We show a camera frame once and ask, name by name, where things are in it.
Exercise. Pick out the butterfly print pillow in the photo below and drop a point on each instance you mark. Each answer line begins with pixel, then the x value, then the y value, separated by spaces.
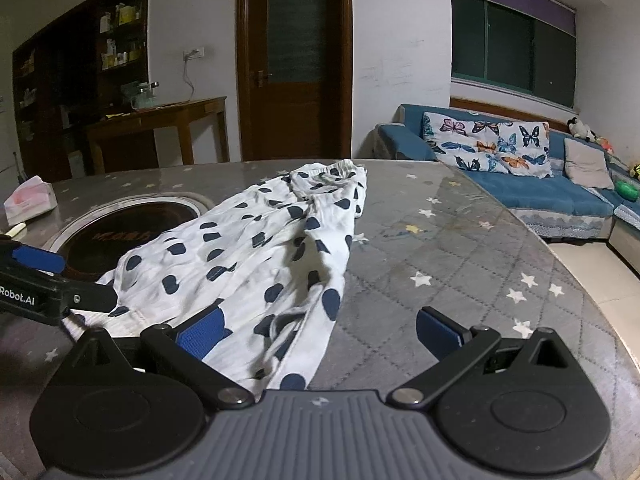
pixel 519 148

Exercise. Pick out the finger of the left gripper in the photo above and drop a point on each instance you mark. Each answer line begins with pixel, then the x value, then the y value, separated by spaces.
pixel 14 252
pixel 90 296

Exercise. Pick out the wooden side table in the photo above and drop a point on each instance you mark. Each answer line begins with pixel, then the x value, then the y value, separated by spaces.
pixel 178 115

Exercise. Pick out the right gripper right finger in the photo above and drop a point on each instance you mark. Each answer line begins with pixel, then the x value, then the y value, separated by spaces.
pixel 457 350

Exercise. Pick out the glass jar on table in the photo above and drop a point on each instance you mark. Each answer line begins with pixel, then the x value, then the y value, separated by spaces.
pixel 140 95

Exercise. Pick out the green toy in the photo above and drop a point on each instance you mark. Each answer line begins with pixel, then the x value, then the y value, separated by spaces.
pixel 626 190

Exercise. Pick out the blue sofa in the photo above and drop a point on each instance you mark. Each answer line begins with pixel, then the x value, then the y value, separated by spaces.
pixel 553 207

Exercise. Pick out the pink tissue pack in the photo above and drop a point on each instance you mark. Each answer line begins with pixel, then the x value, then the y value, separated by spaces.
pixel 30 199

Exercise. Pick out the dark green window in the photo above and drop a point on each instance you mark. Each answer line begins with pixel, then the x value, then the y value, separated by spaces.
pixel 495 45

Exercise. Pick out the dark wooden door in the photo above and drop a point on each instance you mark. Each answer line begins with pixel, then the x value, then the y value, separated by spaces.
pixel 294 75

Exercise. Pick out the round black induction cooktop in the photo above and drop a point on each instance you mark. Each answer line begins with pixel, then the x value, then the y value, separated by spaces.
pixel 92 244

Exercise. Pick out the black white plush toy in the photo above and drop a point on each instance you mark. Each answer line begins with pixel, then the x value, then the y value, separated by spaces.
pixel 580 130

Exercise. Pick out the white blue-spotted pants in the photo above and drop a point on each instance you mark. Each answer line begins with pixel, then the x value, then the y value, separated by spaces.
pixel 273 258

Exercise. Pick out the white wall socket with cable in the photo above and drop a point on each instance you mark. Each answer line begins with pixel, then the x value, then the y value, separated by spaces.
pixel 187 57

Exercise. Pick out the dark wooden shelf cabinet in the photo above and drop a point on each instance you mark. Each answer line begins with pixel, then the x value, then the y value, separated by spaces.
pixel 73 74

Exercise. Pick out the beige cushion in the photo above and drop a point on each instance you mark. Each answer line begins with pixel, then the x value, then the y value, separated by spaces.
pixel 586 166

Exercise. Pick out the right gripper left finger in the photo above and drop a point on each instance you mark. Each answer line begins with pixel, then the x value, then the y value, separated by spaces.
pixel 179 352

